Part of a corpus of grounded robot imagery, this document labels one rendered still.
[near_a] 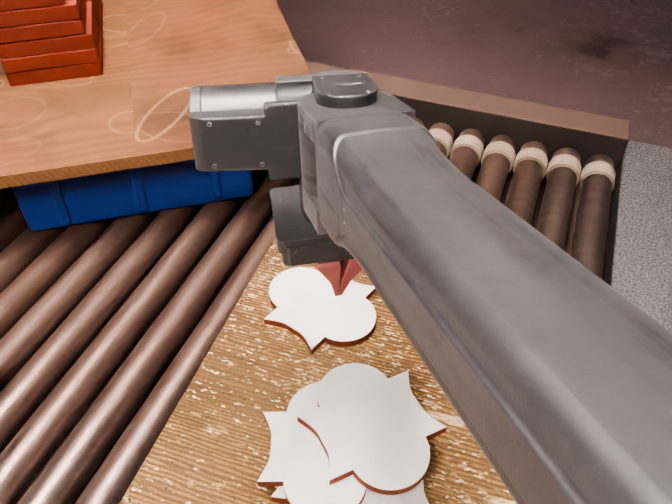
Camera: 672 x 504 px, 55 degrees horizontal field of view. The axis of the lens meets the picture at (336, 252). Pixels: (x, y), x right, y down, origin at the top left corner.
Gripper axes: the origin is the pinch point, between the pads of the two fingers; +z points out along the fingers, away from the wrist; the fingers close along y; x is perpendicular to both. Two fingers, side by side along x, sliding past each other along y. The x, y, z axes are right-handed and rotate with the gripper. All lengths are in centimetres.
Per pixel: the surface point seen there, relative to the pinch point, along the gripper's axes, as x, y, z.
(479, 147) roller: 39, 29, 17
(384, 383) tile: -4.7, 3.7, 9.7
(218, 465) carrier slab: -8.4, -12.7, 13.5
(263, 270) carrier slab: 16.2, -6.3, 14.1
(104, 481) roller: -7.4, -23.4, 15.0
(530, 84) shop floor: 207, 126, 113
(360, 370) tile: -2.9, 1.8, 9.8
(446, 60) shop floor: 236, 94, 113
